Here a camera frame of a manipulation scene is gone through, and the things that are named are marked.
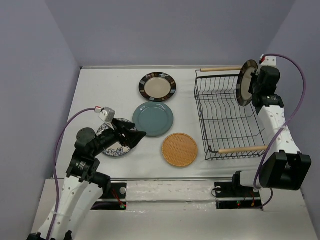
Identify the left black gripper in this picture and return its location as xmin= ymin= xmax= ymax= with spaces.
xmin=92 ymin=117 xmax=147 ymax=156

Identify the dark striped plate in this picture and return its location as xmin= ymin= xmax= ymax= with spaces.
xmin=138 ymin=72 xmax=177 ymax=102
xmin=236 ymin=59 xmax=258 ymax=107

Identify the blue floral white plate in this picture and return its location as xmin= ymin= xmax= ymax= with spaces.
xmin=96 ymin=123 xmax=131 ymax=158

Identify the teal ceramic plate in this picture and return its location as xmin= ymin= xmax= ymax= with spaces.
xmin=132 ymin=102 xmax=174 ymax=138

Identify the black wire dish rack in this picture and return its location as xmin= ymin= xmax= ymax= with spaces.
xmin=194 ymin=69 xmax=265 ymax=161

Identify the woven bamboo plate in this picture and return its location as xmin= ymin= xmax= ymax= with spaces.
xmin=161 ymin=133 xmax=198 ymax=168

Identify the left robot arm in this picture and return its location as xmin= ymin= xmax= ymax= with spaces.
xmin=28 ymin=119 xmax=146 ymax=240

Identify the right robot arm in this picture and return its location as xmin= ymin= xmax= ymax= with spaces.
xmin=230 ymin=62 xmax=312 ymax=196

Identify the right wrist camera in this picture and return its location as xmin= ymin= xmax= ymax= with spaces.
xmin=259 ymin=54 xmax=277 ymax=67

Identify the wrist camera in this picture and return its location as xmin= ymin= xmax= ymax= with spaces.
xmin=259 ymin=54 xmax=277 ymax=67
xmin=99 ymin=107 xmax=116 ymax=123

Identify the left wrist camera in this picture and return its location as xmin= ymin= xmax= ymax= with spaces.
xmin=99 ymin=107 xmax=116 ymax=123

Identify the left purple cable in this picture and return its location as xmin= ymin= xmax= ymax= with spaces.
xmin=44 ymin=106 xmax=101 ymax=240

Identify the purple cable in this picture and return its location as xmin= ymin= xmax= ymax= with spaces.
xmin=252 ymin=53 xmax=307 ymax=209
xmin=44 ymin=106 xmax=101 ymax=240

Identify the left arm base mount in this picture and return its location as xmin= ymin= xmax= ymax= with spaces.
xmin=91 ymin=182 xmax=127 ymax=211

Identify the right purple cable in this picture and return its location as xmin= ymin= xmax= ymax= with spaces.
xmin=252 ymin=53 xmax=307 ymax=209

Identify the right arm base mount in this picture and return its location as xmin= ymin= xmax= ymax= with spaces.
xmin=211 ymin=182 xmax=263 ymax=210

